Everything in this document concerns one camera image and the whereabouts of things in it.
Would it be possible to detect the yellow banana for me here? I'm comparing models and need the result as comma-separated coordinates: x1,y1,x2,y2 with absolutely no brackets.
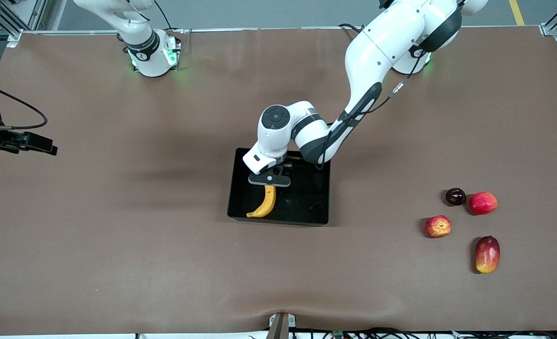
246,185,277,218

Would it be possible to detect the black plastic box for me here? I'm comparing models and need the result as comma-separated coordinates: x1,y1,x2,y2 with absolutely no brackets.
227,147,332,226

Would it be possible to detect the small red yellow apple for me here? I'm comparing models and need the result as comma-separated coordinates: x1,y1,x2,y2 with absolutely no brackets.
425,215,452,239

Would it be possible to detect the brown table cover mat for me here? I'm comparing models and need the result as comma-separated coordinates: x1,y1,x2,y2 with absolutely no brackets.
0,26,557,336

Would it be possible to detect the dark purple plum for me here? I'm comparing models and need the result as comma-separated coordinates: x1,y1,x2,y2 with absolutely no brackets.
445,187,467,207

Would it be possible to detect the red peach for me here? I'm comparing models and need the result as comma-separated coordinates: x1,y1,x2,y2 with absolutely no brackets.
469,191,499,216

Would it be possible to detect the red yellow mango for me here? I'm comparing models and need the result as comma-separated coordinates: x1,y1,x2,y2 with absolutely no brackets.
475,235,501,274

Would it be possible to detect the metal clamp bracket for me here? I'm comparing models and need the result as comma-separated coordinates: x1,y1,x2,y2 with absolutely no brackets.
268,313,297,329

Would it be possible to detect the brown camera post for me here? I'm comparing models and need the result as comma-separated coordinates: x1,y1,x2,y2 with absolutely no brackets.
265,312,289,339

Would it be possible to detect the black right base cable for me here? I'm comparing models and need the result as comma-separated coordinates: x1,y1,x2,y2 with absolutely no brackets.
154,0,187,33

